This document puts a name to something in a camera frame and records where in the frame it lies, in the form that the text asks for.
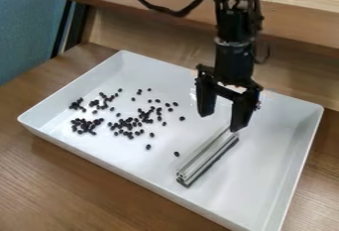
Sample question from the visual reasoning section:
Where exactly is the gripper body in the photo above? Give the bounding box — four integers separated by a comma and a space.
194, 37, 266, 101

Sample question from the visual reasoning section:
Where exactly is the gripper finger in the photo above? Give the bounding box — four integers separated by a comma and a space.
193, 75, 220, 118
227, 87, 263, 134

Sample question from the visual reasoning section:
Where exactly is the pile of black bits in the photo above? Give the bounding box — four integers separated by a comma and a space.
67, 87, 187, 158

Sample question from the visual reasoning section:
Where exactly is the white tray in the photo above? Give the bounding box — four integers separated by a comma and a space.
16, 50, 326, 231

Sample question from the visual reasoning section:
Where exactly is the silver metal bar tool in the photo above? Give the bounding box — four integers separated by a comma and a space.
174, 125, 242, 189

